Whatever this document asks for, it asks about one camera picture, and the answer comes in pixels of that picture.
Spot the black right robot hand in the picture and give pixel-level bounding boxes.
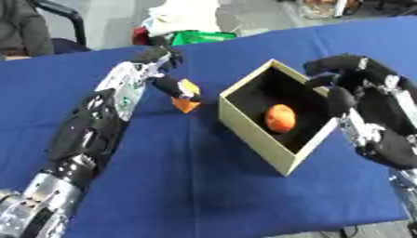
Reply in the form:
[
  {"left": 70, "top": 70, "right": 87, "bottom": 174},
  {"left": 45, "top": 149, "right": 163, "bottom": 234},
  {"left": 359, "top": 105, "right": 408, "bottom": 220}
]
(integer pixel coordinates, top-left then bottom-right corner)
[{"left": 301, "top": 53, "right": 417, "bottom": 171}]

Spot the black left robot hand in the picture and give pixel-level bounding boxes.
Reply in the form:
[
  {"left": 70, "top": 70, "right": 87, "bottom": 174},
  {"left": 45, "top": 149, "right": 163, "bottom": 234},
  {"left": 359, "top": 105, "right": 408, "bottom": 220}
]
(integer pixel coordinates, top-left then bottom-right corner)
[{"left": 42, "top": 46, "right": 204, "bottom": 191}]

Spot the orange block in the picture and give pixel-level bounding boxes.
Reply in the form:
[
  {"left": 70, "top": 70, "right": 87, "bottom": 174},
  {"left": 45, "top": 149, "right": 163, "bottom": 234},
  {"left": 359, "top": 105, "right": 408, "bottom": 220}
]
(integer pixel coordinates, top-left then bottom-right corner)
[{"left": 169, "top": 96, "right": 204, "bottom": 115}]

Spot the tan cardboard box black inside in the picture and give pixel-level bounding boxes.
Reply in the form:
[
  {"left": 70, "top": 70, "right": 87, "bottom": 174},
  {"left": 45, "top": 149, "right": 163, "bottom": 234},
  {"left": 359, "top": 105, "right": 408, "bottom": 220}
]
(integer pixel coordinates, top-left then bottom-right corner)
[{"left": 216, "top": 58, "right": 343, "bottom": 178}]

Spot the orange toy fruit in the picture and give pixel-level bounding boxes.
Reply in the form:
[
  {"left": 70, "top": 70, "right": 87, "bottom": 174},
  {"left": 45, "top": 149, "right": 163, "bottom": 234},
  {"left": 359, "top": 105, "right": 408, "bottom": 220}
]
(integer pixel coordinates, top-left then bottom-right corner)
[{"left": 263, "top": 103, "right": 299, "bottom": 135}]

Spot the red object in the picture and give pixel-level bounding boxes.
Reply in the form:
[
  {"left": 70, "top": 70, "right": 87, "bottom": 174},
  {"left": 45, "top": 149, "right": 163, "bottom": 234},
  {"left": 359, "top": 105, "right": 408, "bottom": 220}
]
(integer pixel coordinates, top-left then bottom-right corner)
[{"left": 130, "top": 26, "right": 155, "bottom": 46}]

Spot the black chair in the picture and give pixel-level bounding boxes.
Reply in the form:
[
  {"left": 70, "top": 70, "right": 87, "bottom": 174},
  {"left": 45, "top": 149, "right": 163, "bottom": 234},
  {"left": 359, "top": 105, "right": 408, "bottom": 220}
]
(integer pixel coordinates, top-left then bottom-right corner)
[{"left": 31, "top": 0, "right": 93, "bottom": 56}]

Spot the person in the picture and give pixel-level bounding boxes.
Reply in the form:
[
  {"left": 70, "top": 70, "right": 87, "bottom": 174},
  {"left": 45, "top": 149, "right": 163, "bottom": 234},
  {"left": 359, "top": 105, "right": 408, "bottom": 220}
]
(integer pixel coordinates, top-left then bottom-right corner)
[{"left": 0, "top": 0, "right": 58, "bottom": 60}]

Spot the green bag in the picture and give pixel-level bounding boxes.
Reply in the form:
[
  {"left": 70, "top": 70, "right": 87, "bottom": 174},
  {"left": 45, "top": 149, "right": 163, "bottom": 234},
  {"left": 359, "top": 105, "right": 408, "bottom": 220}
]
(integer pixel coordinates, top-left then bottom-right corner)
[{"left": 168, "top": 30, "right": 238, "bottom": 47}]

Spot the white bag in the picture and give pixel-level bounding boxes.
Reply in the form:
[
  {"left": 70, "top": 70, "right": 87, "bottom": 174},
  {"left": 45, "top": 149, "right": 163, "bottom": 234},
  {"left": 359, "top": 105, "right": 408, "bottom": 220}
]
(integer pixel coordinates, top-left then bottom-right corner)
[{"left": 141, "top": 0, "right": 223, "bottom": 37}]

